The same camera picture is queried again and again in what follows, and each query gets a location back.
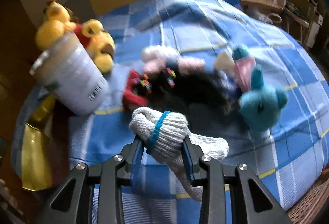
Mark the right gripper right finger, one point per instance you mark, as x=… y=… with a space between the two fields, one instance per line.
x=191 y=154

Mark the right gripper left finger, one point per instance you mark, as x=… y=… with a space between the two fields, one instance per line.
x=132 y=154

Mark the white grey knit sock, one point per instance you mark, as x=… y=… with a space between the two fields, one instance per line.
x=163 y=135

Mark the red christmas sock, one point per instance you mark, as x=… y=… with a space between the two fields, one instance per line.
x=136 y=92

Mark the teal plush toy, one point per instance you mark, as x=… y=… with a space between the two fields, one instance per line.
x=260 y=104

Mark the blue checkered tablecloth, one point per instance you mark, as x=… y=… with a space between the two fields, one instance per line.
x=288 y=158

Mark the gold box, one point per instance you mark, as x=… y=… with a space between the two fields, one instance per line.
x=36 y=168

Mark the white protein powder can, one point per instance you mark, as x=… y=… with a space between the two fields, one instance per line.
x=67 y=71

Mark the woven rattan chair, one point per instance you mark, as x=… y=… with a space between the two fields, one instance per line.
x=311 y=207

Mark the yellow giraffe plush toy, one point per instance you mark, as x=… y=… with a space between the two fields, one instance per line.
x=59 y=20

